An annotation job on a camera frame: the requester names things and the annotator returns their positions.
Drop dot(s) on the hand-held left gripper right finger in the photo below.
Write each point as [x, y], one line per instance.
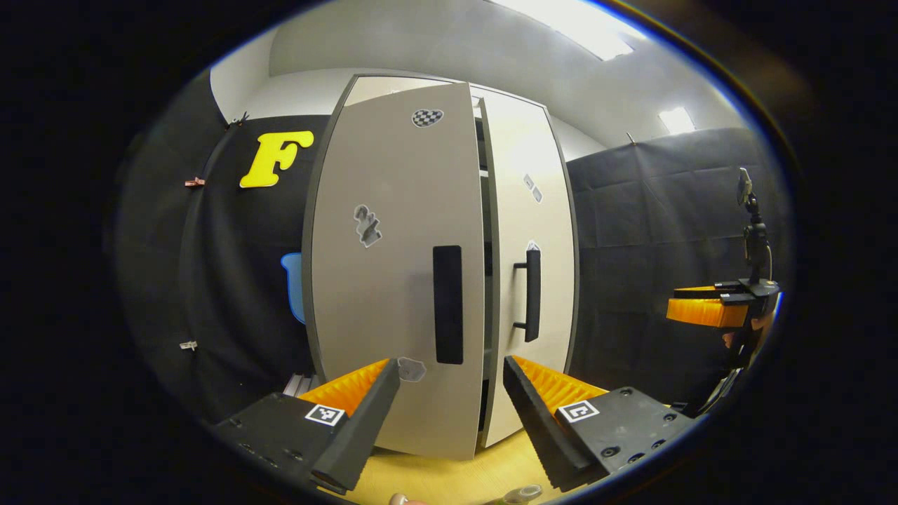
[540, 424]

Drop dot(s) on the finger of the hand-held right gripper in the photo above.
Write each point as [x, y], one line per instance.
[701, 291]
[705, 313]

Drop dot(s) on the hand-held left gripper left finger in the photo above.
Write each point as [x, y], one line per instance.
[361, 421]

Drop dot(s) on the clear bottle green label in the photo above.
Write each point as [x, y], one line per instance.
[523, 495]

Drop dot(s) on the white cabinet door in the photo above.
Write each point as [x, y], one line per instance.
[393, 294]
[533, 210]

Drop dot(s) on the white and grey cabinet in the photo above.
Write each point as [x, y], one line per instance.
[485, 231]

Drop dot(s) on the black backdrop cloth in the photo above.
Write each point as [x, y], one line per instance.
[631, 245]
[224, 280]

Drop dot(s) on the small ceiling light panel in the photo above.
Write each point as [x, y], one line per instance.
[677, 120]

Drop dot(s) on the small metal clip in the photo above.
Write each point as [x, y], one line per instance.
[631, 137]

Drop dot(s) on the large ceiling light panel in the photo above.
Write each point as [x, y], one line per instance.
[575, 24]

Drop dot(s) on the small copper clip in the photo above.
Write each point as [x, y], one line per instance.
[195, 182]

